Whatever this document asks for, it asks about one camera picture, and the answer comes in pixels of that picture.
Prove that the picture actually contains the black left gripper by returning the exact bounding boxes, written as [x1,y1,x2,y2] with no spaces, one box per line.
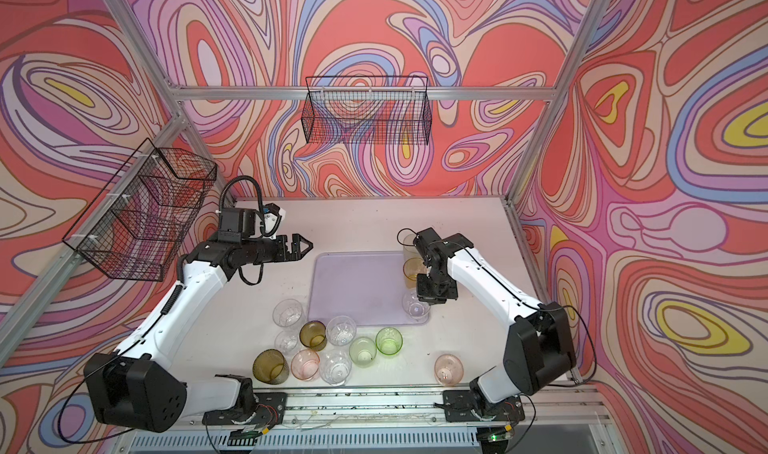
[240,233,313,266]

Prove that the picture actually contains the clear faceted glass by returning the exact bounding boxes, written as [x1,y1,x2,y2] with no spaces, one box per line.
[402,290,431,323]

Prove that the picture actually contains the yellow clear plastic cup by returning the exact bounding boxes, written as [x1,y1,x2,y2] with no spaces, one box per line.
[402,258,428,289]

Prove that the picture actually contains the pink dimpled cup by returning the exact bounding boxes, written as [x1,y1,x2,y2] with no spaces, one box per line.
[434,354,464,386]

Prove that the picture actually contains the pale green dimpled cup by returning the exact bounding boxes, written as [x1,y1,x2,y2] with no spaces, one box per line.
[400,232,420,262]

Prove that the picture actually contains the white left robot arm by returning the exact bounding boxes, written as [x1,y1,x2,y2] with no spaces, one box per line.
[84,234,313,433]

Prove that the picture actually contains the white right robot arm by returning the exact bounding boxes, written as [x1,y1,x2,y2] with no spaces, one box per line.
[413,228,577,410]

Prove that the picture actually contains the lilac plastic tray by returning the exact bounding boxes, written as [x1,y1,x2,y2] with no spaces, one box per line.
[307,251,424,327]

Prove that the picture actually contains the clear glass near tray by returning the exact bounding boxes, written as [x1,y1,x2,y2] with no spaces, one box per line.
[272,299,304,329]

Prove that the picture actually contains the bright green glass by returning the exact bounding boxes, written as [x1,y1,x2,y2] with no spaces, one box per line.
[375,327,404,356]

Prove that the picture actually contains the olive brown glass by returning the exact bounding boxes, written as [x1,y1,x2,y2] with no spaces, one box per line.
[299,321,327,352]

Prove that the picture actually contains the light green dimpled cup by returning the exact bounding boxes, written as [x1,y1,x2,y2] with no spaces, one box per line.
[349,336,378,368]

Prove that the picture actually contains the clear textured glass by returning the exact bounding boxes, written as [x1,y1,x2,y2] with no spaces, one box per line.
[326,315,357,347]

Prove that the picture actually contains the small clear glass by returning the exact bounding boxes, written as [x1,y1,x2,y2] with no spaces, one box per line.
[274,331,300,357]

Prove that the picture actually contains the pink clear glass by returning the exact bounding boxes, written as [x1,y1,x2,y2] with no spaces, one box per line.
[290,349,320,382]

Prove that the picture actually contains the clear ribbed glass front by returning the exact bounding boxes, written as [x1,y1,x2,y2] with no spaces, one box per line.
[320,350,352,386]

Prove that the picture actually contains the large olive green glass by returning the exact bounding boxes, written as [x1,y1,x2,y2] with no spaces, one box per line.
[252,349,290,385]

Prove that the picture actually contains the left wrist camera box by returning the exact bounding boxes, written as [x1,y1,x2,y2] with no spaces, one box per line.
[217,208,261,244]

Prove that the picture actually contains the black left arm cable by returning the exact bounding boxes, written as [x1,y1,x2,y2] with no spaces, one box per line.
[218,175,265,215]

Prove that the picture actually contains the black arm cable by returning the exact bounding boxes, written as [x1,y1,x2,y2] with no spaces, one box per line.
[560,303,599,386]
[218,175,265,215]

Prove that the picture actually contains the aluminium front rail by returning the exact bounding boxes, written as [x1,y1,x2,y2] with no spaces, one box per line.
[283,385,446,429]

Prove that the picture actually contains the black wire basket back wall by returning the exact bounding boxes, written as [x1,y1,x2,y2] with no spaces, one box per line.
[301,75,433,146]

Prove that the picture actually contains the black wire basket wall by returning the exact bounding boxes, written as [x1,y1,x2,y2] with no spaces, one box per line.
[301,75,433,146]
[62,139,217,282]

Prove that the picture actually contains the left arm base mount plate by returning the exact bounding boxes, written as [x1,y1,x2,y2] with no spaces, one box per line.
[202,391,288,427]

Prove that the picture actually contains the black wire basket left wall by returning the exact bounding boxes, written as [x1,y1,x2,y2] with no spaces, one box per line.
[62,139,217,282]

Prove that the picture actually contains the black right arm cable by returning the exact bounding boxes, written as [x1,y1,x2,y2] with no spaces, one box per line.
[560,303,599,386]

